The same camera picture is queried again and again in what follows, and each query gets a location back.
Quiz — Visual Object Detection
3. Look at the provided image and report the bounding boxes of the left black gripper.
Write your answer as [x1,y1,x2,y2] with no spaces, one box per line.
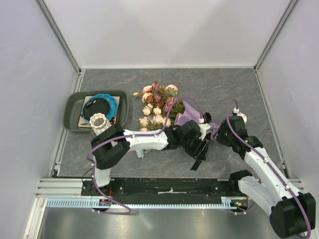
[181,134,209,161]

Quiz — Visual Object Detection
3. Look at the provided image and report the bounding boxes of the purple pink wrapping paper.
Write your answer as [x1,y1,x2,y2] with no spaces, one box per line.
[174,100,219,139]

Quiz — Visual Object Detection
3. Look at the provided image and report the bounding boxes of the cream rose stem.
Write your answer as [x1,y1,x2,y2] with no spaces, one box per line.
[139,104,172,132]

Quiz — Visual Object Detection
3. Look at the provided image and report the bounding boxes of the dusty pink rose stem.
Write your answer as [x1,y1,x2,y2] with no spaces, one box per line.
[152,82,178,111]

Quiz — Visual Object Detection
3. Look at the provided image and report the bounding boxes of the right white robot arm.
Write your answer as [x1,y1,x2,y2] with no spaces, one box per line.
[215,115,316,239]

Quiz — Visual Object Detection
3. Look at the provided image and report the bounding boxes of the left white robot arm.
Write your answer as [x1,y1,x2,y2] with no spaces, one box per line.
[91,120,212,196]

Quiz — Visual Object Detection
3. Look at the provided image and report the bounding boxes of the white ribbed ceramic vase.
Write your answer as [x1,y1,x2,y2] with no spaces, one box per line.
[89,113,112,136]

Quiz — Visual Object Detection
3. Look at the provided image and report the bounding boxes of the blue hydrangea stem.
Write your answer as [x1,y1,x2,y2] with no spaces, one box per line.
[136,149,150,159]

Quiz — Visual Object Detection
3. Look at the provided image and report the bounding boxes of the brown orange flower stem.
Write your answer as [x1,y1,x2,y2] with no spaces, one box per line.
[144,94,164,108]

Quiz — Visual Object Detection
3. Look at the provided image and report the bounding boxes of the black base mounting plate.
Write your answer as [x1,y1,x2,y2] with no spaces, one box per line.
[81,177,243,197]

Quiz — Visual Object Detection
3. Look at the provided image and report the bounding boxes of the peach flower stem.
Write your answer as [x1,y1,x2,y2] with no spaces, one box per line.
[133,85,153,103]

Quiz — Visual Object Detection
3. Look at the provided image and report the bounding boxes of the dark green plastic tray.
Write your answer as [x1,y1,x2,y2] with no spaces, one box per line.
[62,90,129,133]

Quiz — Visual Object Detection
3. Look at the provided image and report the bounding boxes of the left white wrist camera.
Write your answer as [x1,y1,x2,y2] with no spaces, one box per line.
[199,112,212,133]

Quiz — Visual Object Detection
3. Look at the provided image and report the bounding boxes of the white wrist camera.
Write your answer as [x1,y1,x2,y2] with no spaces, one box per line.
[199,112,212,133]
[232,107,247,124]

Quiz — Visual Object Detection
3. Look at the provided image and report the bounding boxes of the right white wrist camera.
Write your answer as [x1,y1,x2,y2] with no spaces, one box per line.
[232,107,247,124]

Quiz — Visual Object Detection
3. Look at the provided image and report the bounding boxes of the light blue cable duct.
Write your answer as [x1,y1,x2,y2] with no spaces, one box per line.
[46,197,246,209]

